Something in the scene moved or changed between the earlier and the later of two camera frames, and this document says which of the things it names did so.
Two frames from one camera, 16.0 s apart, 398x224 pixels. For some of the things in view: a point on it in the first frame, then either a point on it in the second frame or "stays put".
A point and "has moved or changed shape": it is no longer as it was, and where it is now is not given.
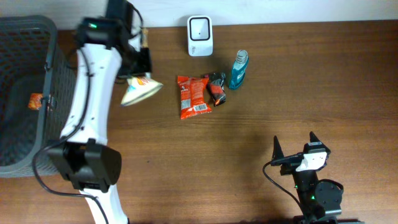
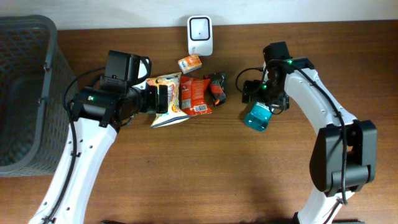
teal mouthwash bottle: (239, 69) to (259, 116)
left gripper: (137, 66) to (161, 98)
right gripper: (290, 159) to (247, 91)
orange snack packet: (35, 101) to (189, 63)
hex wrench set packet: (216, 82) stays put
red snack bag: (193, 98) stays put
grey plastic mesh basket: (37, 73) stays put
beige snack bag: (139, 88) has moved or changed shape
